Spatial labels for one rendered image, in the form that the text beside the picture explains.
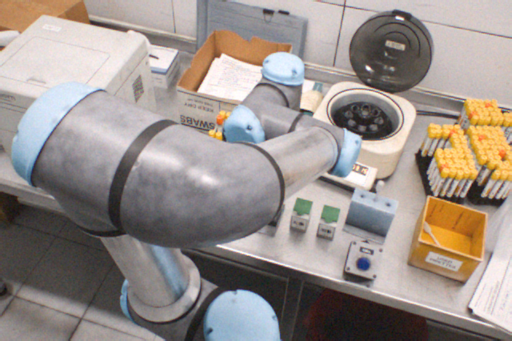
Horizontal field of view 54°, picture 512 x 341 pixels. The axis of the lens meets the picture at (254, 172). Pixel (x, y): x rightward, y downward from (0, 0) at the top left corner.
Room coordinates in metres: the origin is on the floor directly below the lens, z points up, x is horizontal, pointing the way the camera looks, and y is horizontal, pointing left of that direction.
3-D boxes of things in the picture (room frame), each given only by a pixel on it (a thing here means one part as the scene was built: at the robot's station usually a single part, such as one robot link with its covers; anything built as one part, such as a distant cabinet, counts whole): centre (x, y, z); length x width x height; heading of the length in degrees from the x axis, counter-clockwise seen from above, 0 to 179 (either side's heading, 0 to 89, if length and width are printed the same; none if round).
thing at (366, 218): (0.70, -0.27, 0.92); 0.10 x 0.07 x 0.10; 69
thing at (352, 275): (0.60, -0.25, 0.92); 0.13 x 0.07 x 0.08; 164
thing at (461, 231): (0.64, -0.44, 0.93); 0.13 x 0.13 x 0.10; 70
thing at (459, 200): (0.87, -0.48, 0.89); 0.17 x 0.09 x 0.02; 1
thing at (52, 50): (0.91, 0.43, 1.03); 0.31 x 0.27 x 0.30; 74
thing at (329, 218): (0.68, -0.18, 0.91); 0.05 x 0.04 x 0.07; 164
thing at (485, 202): (0.87, -0.59, 0.89); 0.17 x 0.09 x 0.02; 1
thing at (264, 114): (0.62, -0.01, 1.27); 0.11 x 0.11 x 0.08; 63
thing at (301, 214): (0.70, -0.11, 0.91); 0.05 x 0.04 x 0.07; 164
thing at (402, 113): (0.96, -0.27, 0.94); 0.30 x 0.24 x 0.12; 155
